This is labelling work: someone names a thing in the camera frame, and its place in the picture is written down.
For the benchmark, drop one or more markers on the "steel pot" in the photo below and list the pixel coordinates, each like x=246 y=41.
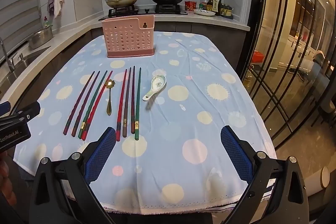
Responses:
x=40 y=37

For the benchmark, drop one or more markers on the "glass sliding door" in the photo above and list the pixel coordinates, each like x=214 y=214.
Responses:
x=294 y=43

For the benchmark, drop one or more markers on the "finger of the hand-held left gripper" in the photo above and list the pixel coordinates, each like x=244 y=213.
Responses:
x=4 y=107
x=29 y=109

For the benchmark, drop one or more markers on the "blue dotted tablecloth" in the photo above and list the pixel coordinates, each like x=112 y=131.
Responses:
x=168 y=121

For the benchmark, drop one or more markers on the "chrome faucet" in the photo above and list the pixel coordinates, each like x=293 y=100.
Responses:
x=6 y=56

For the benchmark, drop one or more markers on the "red instant noodle cup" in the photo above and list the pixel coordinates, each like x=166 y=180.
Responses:
x=190 y=5

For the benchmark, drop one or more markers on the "purple hanging cloth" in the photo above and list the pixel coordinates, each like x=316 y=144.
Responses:
x=50 y=2

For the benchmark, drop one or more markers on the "gold flower spoon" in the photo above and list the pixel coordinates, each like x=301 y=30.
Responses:
x=108 y=106

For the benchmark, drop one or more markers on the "window blinds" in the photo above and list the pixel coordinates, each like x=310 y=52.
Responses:
x=18 y=3

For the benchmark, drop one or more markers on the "green chopstick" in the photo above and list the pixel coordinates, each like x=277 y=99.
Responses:
x=138 y=106
x=93 y=104

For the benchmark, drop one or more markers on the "dark soy sauce bottle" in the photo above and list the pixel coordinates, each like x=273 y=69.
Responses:
x=216 y=5

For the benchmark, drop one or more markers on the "black gas stove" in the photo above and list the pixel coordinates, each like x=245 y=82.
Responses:
x=147 y=11

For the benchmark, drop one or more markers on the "steel sink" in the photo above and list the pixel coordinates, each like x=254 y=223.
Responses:
x=23 y=64

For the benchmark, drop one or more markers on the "green dish soap bottle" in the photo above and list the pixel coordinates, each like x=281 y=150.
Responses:
x=47 y=22

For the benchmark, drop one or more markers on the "white plate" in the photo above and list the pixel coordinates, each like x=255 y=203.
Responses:
x=203 y=12

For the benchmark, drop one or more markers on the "amber sauce bottle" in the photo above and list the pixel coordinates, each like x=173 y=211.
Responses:
x=210 y=3

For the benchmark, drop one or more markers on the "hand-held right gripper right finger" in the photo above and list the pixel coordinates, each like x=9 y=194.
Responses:
x=236 y=154

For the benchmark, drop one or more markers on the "person's left hand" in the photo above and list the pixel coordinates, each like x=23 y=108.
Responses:
x=5 y=182

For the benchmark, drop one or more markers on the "white ceramic soup spoon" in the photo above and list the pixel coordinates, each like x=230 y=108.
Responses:
x=157 y=83

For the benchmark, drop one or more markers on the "brown chopstick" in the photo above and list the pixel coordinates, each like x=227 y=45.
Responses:
x=86 y=103
x=127 y=103

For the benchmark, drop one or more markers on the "dark red chopstick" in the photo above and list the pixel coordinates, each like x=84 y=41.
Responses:
x=78 y=103
x=133 y=100

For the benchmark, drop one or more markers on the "pink perforated utensil holder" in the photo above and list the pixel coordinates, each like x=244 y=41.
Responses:
x=126 y=37

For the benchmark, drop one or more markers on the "dark condiment jar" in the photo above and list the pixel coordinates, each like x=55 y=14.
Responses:
x=226 y=11

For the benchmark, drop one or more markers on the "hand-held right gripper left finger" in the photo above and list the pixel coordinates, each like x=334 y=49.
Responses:
x=101 y=158

